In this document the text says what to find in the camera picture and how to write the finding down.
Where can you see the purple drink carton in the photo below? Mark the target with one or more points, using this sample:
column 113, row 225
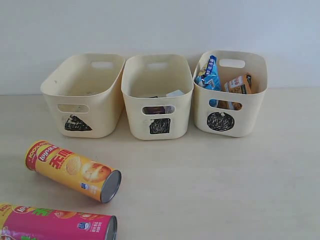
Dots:
column 154, row 110

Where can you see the white milk carton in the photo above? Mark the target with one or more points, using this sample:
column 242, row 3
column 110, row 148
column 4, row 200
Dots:
column 176, row 93

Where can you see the blue instant noodle bag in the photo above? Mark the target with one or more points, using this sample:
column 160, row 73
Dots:
column 208, row 77

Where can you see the orange instant noodle bag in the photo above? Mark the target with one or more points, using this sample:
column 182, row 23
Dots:
column 239, row 85

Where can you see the cream bin square mark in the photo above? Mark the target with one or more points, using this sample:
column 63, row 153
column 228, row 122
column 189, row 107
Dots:
column 145, row 82

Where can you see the cream bin circle mark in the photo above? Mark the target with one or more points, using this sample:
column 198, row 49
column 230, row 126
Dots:
column 225, row 113

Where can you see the cream bin triangle mark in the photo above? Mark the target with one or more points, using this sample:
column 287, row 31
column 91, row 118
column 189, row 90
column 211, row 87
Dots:
column 84, row 94

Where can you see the yellow Lays chips can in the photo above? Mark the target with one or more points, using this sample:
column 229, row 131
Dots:
column 91, row 178

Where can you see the pink Lays chips can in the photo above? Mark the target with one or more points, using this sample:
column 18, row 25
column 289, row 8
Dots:
column 18, row 222

